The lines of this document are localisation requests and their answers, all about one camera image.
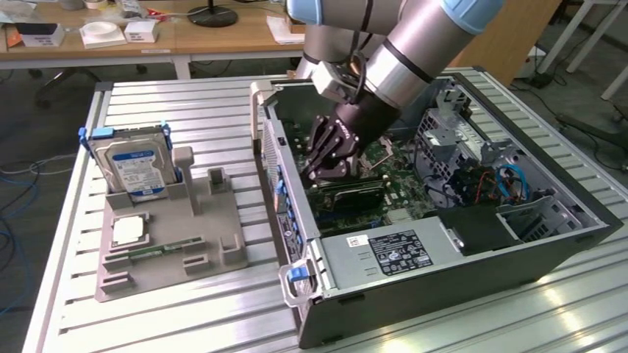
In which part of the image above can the blue data wire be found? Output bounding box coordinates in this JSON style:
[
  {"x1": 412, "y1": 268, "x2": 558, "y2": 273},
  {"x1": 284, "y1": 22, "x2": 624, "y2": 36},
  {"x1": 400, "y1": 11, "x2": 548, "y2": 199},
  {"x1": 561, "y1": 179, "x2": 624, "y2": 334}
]
[{"x1": 494, "y1": 165, "x2": 530, "y2": 202}]

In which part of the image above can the green RAM stick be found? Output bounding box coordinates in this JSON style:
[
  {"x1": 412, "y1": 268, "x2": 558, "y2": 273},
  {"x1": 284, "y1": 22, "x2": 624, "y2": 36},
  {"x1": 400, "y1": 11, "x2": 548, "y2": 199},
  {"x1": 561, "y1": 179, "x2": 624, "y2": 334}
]
[{"x1": 128, "y1": 240, "x2": 197, "y2": 260}]

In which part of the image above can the white round holder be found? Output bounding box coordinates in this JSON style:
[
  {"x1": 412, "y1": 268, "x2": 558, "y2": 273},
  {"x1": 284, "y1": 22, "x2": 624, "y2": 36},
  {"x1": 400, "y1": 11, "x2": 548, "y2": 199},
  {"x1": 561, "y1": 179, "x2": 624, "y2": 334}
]
[{"x1": 77, "y1": 21, "x2": 128, "y2": 49}]

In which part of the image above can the wooden cabinet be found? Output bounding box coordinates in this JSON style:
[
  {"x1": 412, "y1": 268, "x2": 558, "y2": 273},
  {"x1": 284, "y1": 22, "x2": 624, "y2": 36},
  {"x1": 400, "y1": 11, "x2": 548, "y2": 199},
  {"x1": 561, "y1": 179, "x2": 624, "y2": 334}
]
[{"x1": 440, "y1": 0, "x2": 562, "y2": 85}]

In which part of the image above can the small white labelled box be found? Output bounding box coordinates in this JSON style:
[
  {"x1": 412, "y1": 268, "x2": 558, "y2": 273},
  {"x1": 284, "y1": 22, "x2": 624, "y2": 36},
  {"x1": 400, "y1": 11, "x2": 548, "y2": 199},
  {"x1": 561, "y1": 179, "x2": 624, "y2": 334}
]
[{"x1": 121, "y1": 20, "x2": 161, "y2": 44}]

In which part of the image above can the grey printed parts rack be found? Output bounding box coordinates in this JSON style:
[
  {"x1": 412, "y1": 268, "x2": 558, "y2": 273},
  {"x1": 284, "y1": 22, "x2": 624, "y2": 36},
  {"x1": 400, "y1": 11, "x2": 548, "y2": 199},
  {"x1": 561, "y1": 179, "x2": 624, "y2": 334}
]
[{"x1": 92, "y1": 146, "x2": 249, "y2": 303}]

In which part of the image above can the hard disk in blue caddy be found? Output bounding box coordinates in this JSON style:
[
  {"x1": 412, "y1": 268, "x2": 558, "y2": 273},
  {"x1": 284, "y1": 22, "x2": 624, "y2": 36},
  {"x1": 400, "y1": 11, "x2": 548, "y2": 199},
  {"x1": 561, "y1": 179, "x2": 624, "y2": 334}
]
[{"x1": 77, "y1": 124, "x2": 173, "y2": 203}]

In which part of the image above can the black graphics card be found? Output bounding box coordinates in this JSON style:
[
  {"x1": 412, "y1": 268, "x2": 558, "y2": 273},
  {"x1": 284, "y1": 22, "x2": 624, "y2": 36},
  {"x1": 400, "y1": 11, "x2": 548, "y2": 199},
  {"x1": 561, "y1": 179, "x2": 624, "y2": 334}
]
[{"x1": 306, "y1": 179, "x2": 386, "y2": 218}]

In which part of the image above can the silver CPU chip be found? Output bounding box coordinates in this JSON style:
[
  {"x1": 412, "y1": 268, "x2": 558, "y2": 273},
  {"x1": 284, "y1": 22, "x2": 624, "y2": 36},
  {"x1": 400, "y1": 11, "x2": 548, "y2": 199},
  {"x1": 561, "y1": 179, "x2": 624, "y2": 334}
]
[{"x1": 110, "y1": 216, "x2": 146, "y2": 246}]

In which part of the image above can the green motherboard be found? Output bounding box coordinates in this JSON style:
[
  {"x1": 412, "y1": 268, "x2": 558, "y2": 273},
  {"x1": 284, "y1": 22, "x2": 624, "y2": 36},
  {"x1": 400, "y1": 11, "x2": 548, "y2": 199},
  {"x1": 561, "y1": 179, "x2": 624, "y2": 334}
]
[{"x1": 288, "y1": 130, "x2": 442, "y2": 236}]

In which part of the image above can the grey disk bay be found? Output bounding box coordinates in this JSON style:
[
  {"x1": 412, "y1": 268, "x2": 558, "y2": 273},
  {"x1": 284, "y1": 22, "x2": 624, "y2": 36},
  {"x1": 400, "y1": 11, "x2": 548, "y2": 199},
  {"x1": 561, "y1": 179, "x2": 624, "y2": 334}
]
[{"x1": 494, "y1": 194, "x2": 588, "y2": 243}]

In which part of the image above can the black lamp base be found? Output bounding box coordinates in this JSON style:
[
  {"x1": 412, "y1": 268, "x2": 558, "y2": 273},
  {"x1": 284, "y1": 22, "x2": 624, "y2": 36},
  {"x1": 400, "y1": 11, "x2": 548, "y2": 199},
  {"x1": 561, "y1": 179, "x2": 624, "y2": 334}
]
[{"x1": 188, "y1": 0, "x2": 240, "y2": 27}]

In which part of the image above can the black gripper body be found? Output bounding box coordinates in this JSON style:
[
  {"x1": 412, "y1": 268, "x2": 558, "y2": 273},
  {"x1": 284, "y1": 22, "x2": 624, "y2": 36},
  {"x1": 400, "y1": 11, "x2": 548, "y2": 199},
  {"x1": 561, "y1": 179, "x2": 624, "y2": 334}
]
[{"x1": 328, "y1": 93, "x2": 402, "y2": 150}]

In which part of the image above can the white paper stack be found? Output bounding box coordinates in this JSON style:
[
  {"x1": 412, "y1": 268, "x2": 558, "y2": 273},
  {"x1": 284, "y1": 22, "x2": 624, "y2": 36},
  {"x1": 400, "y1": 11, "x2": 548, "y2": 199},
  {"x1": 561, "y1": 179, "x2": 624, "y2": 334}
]
[{"x1": 265, "y1": 14, "x2": 306, "y2": 45}]

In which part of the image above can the black floor stand base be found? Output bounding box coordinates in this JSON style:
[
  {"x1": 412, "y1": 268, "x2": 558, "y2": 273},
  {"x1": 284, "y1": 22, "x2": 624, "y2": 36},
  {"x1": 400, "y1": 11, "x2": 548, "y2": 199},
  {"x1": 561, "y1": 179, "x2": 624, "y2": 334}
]
[{"x1": 556, "y1": 112, "x2": 628, "y2": 148}]

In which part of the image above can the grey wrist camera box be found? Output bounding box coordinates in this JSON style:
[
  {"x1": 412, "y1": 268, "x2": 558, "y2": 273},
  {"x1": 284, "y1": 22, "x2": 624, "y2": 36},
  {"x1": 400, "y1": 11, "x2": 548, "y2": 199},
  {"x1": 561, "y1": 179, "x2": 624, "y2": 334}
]
[{"x1": 312, "y1": 60, "x2": 366, "y2": 104}]

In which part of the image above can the silver disk bay cage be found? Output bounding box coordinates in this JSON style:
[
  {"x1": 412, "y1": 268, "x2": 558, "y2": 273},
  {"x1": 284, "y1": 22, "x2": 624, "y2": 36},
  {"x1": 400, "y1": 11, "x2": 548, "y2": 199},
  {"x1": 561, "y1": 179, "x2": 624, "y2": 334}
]
[{"x1": 414, "y1": 106, "x2": 492, "y2": 181}]

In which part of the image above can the open black PC case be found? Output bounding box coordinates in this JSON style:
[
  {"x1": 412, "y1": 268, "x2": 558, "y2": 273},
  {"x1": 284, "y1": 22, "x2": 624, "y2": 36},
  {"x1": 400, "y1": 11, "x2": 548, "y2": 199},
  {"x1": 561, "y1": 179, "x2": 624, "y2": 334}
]
[{"x1": 249, "y1": 71, "x2": 625, "y2": 349}]

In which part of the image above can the grey power supply unit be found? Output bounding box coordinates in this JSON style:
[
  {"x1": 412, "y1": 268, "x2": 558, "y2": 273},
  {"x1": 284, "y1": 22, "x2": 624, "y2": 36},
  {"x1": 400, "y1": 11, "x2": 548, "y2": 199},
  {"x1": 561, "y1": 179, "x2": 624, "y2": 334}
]
[{"x1": 313, "y1": 216, "x2": 465, "y2": 290}]

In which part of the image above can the white power box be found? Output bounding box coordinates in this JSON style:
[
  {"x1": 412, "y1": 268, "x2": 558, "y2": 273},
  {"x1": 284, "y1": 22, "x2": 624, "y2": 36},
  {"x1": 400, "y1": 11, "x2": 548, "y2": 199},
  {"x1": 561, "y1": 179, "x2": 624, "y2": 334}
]
[{"x1": 518, "y1": 47, "x2": 546, "y2": 80}]

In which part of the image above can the white box with black lid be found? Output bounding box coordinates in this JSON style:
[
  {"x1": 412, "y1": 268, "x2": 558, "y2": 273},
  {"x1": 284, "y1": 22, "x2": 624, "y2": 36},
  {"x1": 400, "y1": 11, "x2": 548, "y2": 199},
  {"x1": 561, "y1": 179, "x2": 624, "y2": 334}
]
[{"x1": 13, "y1": 22, "x2": 68, "y2": 48}]

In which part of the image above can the wooden desk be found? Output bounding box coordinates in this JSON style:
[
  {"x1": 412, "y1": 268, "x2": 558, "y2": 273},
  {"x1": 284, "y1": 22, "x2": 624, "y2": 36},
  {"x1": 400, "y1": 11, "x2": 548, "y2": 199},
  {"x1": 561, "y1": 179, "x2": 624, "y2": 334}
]
[{"x1": 0, "y1": 0, "x2": 442, "y2": 71}]

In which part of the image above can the brown cardboard box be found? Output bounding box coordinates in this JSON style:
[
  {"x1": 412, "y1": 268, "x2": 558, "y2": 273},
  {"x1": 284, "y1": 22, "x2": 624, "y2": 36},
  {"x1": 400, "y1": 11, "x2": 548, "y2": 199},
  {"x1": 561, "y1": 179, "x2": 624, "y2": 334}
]
[{"x1": 284, "y1": 10, "x2": 310, "y2": 34}]

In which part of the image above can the metal socket cover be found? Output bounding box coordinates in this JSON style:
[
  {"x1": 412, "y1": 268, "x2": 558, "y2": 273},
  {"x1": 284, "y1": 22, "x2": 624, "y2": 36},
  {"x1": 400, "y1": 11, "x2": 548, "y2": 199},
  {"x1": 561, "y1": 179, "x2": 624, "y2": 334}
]
[{"x1": 362, "y1": 135, "x2": 396, "y2": 166}]

